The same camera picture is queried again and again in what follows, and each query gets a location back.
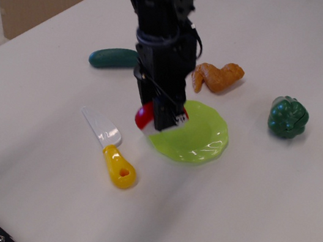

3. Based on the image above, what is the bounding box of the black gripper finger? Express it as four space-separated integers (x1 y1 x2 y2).
153 96 188 131

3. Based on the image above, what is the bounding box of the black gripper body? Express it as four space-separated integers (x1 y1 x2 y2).
134 31 201 105

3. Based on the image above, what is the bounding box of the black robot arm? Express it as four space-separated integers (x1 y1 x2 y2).
131 0 202 131

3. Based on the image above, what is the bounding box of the light green plastic plate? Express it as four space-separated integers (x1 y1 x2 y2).
148 100 229 164

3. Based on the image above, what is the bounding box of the dark green toy cucumber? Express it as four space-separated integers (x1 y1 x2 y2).
89 48 138 68

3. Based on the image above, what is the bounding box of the brown toy chicken wing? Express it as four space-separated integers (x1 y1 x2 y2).
191 62 245 93

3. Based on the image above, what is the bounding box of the green toy bell pepper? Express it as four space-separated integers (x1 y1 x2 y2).
267 96 309 139

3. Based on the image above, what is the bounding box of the yellow handled toy knife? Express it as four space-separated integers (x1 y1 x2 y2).
81 106 137 189

